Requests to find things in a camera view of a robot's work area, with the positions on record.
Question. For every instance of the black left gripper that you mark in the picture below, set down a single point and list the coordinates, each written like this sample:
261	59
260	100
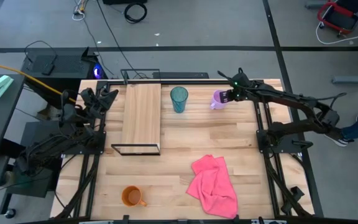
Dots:
90	101

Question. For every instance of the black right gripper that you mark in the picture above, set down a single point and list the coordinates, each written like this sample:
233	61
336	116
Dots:
240	88

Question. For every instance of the pale pink mug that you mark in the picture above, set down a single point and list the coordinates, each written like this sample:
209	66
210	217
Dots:
215	103

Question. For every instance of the teal faceted plastic tumbler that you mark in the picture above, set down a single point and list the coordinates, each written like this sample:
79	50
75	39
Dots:
179	99

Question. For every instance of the orange mug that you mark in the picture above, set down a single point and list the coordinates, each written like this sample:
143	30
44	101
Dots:
132	196

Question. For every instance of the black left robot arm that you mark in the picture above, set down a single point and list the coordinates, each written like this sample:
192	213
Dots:
51	146

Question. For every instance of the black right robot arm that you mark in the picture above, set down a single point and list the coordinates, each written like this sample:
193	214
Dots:
291	105

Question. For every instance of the black flat bar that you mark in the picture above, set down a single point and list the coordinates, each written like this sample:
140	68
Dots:
180	75

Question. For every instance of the black computer tower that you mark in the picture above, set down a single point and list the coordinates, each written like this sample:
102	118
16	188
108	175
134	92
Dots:
64	67

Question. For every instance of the small black device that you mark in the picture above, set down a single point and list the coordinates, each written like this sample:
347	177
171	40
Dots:
48	69

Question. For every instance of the pink knitted cloth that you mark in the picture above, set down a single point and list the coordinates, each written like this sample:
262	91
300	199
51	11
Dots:
213	186

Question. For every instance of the mint green stapler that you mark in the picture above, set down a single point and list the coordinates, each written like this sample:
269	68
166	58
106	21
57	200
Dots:
0	86

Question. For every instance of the black box under desk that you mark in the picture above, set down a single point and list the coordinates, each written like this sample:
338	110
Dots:
30	183

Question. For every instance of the person's shoe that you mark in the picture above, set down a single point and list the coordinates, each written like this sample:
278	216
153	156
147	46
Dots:
337	139

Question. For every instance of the red and black cart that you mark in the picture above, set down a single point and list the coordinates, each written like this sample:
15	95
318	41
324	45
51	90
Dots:
337	17

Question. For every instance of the wooden shelf with black frame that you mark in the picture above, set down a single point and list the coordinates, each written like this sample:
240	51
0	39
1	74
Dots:
141	115

